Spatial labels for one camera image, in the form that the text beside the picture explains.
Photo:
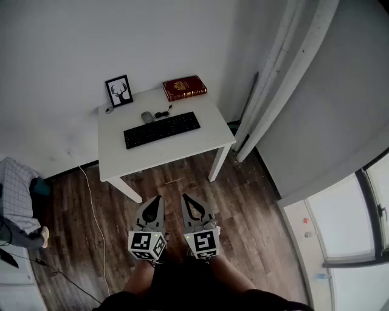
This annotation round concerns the black framed window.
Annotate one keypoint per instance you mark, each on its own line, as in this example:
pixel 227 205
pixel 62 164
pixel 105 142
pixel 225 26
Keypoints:
pixel 343 218

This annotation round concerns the black framed deer picture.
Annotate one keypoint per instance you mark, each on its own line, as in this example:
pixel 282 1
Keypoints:
pixel 119 91

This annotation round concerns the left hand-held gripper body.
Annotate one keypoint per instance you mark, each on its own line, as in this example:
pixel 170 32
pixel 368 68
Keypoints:
pixel 141 243

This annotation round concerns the small round grey object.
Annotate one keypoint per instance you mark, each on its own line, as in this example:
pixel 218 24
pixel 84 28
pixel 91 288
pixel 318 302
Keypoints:
pixel 109 110

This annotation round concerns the black pole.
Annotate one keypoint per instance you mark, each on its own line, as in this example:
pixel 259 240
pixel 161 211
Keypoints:
pixel 251 91

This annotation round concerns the red hardcover book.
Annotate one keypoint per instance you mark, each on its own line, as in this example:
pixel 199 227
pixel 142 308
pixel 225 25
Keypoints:
pixel 183 86

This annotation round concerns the black keyboard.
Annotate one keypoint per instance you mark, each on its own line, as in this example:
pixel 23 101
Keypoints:
pixel 161 130

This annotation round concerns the person's black shirt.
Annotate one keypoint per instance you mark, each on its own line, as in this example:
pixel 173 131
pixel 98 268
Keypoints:
pixel 188 288

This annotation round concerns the white window sill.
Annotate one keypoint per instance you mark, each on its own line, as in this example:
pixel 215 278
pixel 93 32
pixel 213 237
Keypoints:
pixel 296 243

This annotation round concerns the grey computer mouse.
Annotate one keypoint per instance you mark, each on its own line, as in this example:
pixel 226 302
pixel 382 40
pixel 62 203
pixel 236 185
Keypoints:
pixel 147 117

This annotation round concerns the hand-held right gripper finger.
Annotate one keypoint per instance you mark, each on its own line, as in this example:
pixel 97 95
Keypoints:
pixel 186 215
pixel 208 214

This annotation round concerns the white checked cloth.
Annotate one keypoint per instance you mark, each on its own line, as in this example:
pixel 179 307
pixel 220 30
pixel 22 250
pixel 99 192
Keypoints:
pixel 16 194

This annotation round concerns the person's left forearm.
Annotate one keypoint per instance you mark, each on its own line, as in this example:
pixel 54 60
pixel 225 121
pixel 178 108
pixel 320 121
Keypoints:
pixel 138 278

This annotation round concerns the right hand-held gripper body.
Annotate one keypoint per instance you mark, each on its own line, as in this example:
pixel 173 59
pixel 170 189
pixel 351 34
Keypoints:
pixel 202 241

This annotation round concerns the person's right forearm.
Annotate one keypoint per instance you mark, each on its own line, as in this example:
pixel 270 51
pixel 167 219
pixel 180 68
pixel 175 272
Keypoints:
pixel 231 274

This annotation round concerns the black power adapter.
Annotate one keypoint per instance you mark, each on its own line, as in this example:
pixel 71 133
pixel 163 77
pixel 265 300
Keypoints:
pixel 40 261

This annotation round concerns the teal cloth item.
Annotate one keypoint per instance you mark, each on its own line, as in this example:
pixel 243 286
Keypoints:
pixel 41 186

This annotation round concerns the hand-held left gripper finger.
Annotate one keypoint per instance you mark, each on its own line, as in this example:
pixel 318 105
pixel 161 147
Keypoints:
pixel 161 215
pixel 139 216

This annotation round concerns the small blue item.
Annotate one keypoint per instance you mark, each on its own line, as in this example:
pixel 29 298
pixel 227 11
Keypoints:
pixel 323 276

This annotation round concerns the white pipe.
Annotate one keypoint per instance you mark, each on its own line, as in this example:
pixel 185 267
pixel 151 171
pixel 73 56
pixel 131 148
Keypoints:
pixel 284 60
pixel 267 66
pixel 299 63

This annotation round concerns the white table leg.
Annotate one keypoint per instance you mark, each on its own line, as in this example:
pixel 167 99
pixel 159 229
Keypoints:
pixel 127 189
pixel 219 164

